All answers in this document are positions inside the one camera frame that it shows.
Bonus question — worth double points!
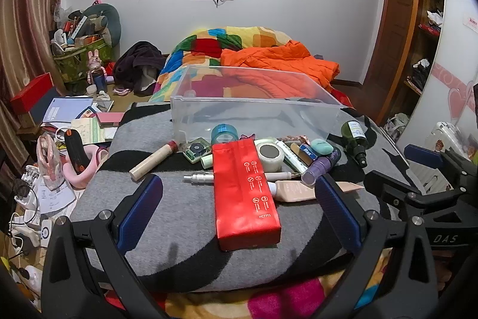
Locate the black orange handheld device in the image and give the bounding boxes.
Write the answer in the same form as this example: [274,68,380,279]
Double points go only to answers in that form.
[63,128,88,175]

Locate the red shoe box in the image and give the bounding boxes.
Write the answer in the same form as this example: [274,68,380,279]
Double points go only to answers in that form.
[10,72,55,114]

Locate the small green packet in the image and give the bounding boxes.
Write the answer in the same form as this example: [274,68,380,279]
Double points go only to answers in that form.
[183,137,210,164]

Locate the red cardboard box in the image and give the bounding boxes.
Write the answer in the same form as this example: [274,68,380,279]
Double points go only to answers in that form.
[211,140,282,252]

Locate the orange blanket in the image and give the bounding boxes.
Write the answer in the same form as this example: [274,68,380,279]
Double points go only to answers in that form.
[220,40,341,95]

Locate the white paper sheets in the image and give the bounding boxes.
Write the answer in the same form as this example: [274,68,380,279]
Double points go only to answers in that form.
[35,179,77,219]

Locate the rabbit toy figure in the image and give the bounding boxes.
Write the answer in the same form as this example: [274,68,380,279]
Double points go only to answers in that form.
[87,49,109,93]

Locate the floral pink yellow blanket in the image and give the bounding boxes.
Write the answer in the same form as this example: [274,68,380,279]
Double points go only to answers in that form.
[101,248,411,319]

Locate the white handled small tool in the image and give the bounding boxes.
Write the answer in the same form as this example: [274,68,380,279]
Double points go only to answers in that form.
[263,171,303,182]

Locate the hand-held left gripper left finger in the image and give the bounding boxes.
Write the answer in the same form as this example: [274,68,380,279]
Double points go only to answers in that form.
[41,173,165,319]

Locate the clear plastic storage bin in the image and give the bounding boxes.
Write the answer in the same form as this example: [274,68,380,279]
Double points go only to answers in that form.
[170,65,350,155]

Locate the dark green spray bottle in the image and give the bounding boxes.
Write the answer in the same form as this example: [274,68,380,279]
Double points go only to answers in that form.
[341,120,370,168]

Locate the beige cylindrical tube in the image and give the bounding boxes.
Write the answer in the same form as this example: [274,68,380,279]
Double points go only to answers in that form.
[129,140,179,182]

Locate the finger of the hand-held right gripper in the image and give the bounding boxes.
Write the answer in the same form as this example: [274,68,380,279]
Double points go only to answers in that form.
[403,143,478,193]
[363,170,467,230]

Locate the silver spray pen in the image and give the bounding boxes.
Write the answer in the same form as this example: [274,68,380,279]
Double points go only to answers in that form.
[183,171,216,185]

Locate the colourful patchwork blanket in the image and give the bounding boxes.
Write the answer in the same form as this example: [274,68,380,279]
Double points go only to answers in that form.
[149,25,299,106]

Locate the white suitcase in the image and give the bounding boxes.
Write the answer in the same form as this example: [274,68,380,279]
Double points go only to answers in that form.
[426,121,478,163]

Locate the small blue box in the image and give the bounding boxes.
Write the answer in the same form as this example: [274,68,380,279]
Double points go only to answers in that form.
[299,144,319,160]

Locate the grey black striped blanket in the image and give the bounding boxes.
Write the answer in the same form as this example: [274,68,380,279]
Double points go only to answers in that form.
[70,102,411,293]

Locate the braided pink rope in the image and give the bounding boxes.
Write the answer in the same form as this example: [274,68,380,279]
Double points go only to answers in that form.
[276,134,309,145]

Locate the white gauze tape roll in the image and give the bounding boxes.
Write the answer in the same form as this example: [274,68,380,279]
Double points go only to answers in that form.
[255,139,286,172]

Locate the beige foundation tube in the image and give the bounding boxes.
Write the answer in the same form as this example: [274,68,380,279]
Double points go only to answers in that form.
[267,180,365,203]

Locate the pink clear bag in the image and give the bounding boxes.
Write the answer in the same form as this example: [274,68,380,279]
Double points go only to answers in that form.
[36,134,64,190]

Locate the blue tape roll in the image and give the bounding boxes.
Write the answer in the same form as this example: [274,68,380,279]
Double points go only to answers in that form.
[210,123,240,146]

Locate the brown wooden door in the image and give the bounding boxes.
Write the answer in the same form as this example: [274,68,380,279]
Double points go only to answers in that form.
[360,0,421,125]

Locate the clear plastic bag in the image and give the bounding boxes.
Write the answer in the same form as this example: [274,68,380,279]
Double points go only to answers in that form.
[384,113,411,142]

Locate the white power strip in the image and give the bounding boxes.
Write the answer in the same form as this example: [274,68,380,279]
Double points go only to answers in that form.
[11,212,51,248]

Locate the pink notebook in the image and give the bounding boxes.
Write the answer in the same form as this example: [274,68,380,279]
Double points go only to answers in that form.
[95,112,125,128]

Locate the white tube green print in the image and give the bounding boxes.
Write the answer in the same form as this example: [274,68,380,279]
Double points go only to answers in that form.
[275,140,310,174]

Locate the pale green book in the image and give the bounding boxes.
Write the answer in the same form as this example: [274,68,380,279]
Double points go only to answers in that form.
[71,117,118,146]

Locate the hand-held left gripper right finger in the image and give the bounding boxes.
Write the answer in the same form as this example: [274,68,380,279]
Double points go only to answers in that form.
[314,175,439,319]

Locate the dark purple clothes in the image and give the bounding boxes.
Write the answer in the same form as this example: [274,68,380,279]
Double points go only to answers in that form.
[113,40,167,95]

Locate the white wardrobe door pink pattern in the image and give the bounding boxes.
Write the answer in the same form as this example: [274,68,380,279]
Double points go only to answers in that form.
[396,0,478,163]

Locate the green fabric storage box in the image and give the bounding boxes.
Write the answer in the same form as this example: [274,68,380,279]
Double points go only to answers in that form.
[52,39,114,84]

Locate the pale blue notebook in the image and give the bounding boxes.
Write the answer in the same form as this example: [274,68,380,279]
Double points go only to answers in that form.
[43,97,94,123]

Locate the purple spray bottle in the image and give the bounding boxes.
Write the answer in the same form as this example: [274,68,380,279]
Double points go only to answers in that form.
[301,146,342,188]

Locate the grey green plush pillow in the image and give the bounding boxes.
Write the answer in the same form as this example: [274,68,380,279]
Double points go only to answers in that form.
[76,1,122,47]

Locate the striped curtain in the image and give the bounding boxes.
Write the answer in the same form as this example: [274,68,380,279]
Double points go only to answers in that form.
[0,0,86,140]

